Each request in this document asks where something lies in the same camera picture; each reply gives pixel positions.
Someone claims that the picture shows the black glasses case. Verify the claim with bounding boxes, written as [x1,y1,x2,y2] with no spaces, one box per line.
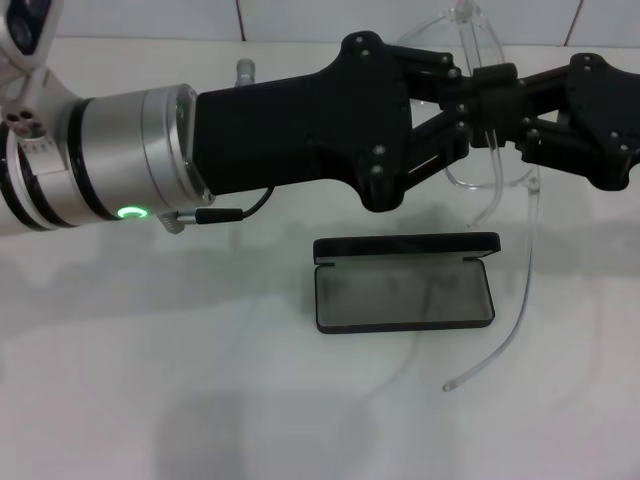
[312,231,503,336]

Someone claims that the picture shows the clear plastic glasses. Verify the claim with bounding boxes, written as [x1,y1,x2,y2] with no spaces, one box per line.
[397,0,547,394]

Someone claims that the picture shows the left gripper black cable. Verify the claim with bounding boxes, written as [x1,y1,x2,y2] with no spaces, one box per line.
[158,186,274,234]

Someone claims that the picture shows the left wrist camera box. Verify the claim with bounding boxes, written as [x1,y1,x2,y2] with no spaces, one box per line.
[0,0,57,57]

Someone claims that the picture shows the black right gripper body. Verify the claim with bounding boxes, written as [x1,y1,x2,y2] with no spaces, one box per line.
[556,51,640,192]

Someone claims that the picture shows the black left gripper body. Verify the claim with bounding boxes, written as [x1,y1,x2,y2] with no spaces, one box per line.
[194,29,416,214]

